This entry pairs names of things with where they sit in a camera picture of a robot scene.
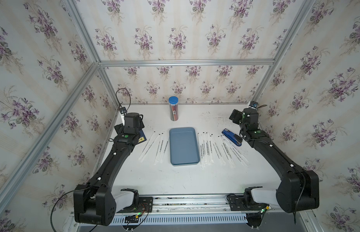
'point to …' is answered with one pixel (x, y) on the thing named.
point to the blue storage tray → (184, 147)
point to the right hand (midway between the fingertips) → (242, 112)
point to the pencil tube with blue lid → (173, 101)
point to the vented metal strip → (207, 218)
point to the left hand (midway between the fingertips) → (130, 122)
